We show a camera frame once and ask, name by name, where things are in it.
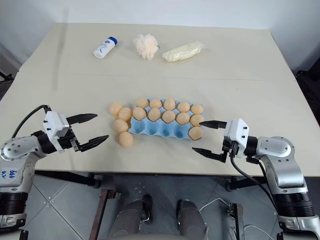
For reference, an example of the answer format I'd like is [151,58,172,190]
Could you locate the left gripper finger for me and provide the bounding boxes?
[66,113,99,125]
[78,134,110,153]

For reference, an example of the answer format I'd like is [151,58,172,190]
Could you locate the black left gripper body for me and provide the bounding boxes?
[56,126,82,153]

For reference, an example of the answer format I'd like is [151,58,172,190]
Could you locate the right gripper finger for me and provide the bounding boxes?
[191,147,229,163]
[199,120,227,130]

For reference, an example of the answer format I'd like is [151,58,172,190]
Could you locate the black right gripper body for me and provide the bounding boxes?
[221,137,238,159]

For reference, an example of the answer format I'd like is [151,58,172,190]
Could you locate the blue egg tray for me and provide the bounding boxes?
[128,97,206,142]

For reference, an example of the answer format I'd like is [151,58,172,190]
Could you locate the beige egg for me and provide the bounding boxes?
[163,97,177,111]
[189,114,205,127]
[108,101,123,117]
[147,107,162,121]
[177,101,191,113]
[118,131,134,148]
[136,97,150,109]
[190,103,204,116]
[113,118,129,133]
[175,111,191,126]
[117,107,133,122]
[132,106,147,121]
[187,126,204,141]
[161,110,177,124]
[149,98,163,110]

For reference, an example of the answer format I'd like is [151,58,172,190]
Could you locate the dark rounded right robot foot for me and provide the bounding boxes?
[175,199,209,240]

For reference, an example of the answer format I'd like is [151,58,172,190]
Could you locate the dark rounded robot foot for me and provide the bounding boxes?
[112,194,154,240]
[175,199,209,240]

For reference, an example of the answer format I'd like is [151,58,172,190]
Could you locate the rusty brown metal bar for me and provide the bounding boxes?
[226,202,245,240]
[89,188,120,240]

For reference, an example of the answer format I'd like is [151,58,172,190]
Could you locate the white bottle with blue cap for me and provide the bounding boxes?
[93,36,118,59]

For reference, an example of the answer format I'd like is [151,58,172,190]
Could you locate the cream filled clear plastic bag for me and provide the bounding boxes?
[161,40,208,63]

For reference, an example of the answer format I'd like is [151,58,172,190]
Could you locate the dark rounded left robot foot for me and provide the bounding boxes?
[112,194,154,240]

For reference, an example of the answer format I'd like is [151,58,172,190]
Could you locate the black stand base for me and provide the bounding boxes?
[0,66,15,82]
[295,69,320,85]

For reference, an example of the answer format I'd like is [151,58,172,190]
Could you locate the white mesh bath sponge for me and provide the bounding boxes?
[131,33,160,60]

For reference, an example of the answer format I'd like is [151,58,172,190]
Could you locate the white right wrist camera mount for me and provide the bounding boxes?
[223,117,250,159]

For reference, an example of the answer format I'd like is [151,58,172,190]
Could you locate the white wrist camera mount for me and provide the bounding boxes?
[42,110,71,152]
[223,117,250,159]

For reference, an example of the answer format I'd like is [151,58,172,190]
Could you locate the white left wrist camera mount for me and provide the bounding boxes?
[42,110,71,152]

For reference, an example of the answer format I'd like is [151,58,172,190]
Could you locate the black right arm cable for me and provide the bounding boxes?
[229,152,280,211]

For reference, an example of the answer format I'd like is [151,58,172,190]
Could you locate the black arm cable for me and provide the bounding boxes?
[229,152,280,211]
[11,104,51,140]

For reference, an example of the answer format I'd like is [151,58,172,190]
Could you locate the black table frame leg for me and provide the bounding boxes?
[34,171,101,190]
[225,174,267,193]

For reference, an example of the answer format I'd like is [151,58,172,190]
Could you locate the thin white floor cable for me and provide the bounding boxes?
[199,196,278,240]

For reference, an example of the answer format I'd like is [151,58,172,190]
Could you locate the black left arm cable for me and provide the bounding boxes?
[11,104,51,140]

